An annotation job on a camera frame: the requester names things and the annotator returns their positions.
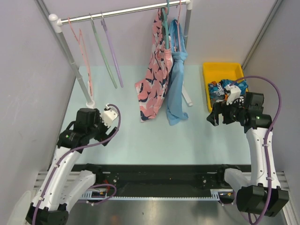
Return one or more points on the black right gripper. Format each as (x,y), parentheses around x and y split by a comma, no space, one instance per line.
(220,108)

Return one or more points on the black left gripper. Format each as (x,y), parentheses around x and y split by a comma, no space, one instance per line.
(103,136)

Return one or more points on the purple plastic hanger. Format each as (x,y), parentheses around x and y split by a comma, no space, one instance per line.
(112,51)

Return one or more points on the blue leaf print shorts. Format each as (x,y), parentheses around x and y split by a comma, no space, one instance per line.
(243,85)

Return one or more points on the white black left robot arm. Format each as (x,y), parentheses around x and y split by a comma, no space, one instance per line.
(54,200)

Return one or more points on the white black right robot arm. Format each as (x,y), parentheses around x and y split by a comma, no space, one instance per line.
(262,193)

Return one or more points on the light blue shorts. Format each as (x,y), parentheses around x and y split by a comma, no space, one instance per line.
(174,110)

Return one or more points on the pink patterned shorts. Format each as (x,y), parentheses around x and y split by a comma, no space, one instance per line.
(151,90)

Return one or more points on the green plastic hanger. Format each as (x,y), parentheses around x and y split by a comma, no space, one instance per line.
(103,53)

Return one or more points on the teal plastic hanger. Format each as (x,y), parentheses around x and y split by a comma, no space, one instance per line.
(165,12)

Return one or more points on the pink hanger with blue shorts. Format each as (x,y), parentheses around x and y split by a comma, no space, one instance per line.
(178,49)

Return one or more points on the yellow plastic bin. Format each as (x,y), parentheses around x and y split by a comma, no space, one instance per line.
(216,71)

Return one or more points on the metal clothes rack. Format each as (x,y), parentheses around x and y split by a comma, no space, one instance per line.
(57,23)

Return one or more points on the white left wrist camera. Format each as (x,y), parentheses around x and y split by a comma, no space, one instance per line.
(108,116)

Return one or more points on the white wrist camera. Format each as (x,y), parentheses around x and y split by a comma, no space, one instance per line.
(108,116)
(233,93)

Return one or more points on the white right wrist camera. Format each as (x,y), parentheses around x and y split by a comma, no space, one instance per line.
(233,93)

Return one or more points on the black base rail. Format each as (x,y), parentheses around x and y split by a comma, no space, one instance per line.
(162,181)

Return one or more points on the pink wire hanger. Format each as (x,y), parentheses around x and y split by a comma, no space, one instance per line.
(80,40)

